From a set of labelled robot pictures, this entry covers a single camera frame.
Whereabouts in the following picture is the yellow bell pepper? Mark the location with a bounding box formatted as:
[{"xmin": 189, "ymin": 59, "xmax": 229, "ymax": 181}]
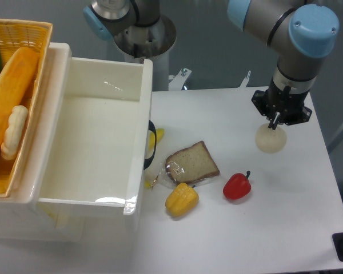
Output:
[{"xmin": 165, "ymin": 183, "xmax": 200, "ymax": 218}]

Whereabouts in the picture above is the cream peanut-shaped toy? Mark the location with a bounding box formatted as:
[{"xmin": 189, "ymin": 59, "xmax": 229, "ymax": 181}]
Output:
[{"xmin": 1, "ymin": 105, "xmax": 28, "ymax": 160}]

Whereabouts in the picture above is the black drawer handle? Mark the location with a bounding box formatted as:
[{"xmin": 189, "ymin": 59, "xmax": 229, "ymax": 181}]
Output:
[{"xmin": 143, "ymin": 120, "xmax": 158, "ymax": 171}]

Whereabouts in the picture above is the white table frame bracket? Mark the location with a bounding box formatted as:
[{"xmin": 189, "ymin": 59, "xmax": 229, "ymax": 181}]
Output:
[{"xmin": 168, "ymin": 67, "xmax": 192, "ymax": 91}]

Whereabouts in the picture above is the red bell pepper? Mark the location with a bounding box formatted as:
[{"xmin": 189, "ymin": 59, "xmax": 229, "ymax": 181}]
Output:
[{"xmin": 223, "ymin": 171, "xmax": 252, "ymax": 200}]

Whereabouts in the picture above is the open upper white drawer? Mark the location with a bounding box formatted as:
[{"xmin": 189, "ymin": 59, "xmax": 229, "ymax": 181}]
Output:
[{"xmin": 38, "ymin": 58, "xmax": 153, "ymax": 217}]

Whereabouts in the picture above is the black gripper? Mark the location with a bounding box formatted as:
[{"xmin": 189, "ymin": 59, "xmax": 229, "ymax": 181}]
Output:
[{"xmin": 252, "ymin": 79, "xmax": 312, "ymax": 130}]

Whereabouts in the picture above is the woven yellow basket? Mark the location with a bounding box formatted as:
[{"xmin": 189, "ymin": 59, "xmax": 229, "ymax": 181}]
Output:
[{"xmin": 0, "ymin": 19, "xmax": 53, "ymax": 198}]

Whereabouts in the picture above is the bagged brown bread slice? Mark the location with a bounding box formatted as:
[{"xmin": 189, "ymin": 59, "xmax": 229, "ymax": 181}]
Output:
[{"xmin": 157, "ymin": 140, "xmax": 220, "ymax": 188}]

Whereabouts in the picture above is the silver robot base column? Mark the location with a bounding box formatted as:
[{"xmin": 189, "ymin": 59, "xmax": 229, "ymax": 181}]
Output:
[{"xmin": 83, "ymin": 1, "xmax": 177, "ymax": 91}]

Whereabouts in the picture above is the yellow banana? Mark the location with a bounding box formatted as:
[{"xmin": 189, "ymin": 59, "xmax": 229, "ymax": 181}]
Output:
[{"xmin": 148, "ymin": 128, "xmax": 165, "ymax": 152}]

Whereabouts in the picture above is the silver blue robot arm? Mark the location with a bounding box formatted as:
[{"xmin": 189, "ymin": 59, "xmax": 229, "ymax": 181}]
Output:
[{"xmin": 227, "ymin": 1, "xmax": 340, "ymax": 130}]

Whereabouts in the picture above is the pale beige pear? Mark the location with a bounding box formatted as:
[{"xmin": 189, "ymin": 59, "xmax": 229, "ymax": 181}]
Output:
[{"xmin": 255, "ymin": 124, "xmax": 287, "ymax": 154}]

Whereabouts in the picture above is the white drawer cabinet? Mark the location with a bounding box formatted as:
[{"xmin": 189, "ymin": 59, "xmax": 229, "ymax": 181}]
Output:
[{"xmin": 0, "ymin": 43, "xmax": 143, "ymax": 241}]

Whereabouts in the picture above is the orange baguette loaf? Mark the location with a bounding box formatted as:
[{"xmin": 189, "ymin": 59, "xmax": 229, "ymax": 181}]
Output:
[{"xmin": 0, "ymin": 47, "xmax": 38, "ymax": 146}]

